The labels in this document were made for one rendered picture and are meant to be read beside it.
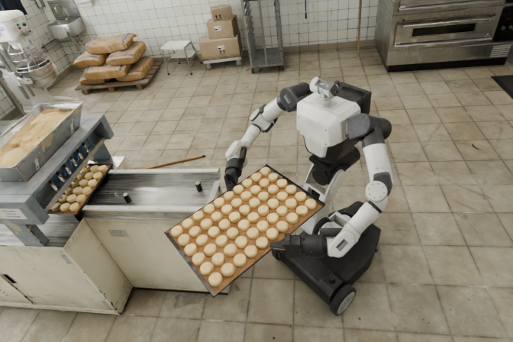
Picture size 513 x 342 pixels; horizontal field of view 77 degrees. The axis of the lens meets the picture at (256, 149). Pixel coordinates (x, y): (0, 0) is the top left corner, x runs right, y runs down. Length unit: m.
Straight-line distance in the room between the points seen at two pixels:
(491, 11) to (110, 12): 5.37
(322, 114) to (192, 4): 4.38
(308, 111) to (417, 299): 1.47
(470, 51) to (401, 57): 0.82
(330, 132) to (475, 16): 3.60
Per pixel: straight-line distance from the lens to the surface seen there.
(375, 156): 1.33
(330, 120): 1.41
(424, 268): 2.57
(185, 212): 1.71
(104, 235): 2.12
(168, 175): 1.99
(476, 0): 4.72
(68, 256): 2.04
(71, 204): 2.08
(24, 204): 1.78
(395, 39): 4.57
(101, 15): 6.28
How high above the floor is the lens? 2.10
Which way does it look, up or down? 38 degrees down
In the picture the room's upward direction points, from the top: 10 degrees counter-clockwise
